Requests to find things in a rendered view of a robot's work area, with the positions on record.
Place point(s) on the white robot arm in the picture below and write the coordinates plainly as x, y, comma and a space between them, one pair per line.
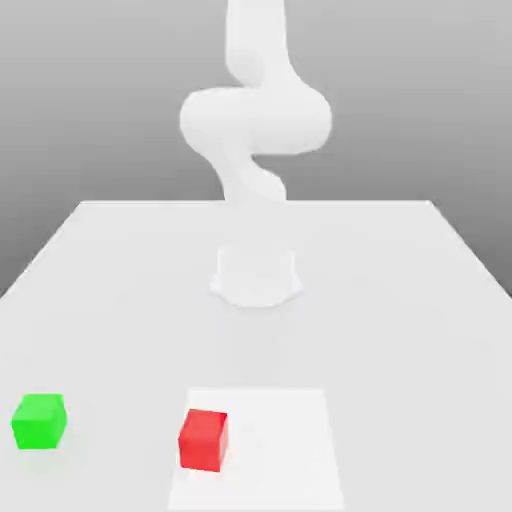
256, 120

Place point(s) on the small red cube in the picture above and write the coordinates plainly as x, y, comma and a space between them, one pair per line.
202, 442

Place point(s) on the small green cube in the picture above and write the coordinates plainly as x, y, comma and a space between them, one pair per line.
38, 424

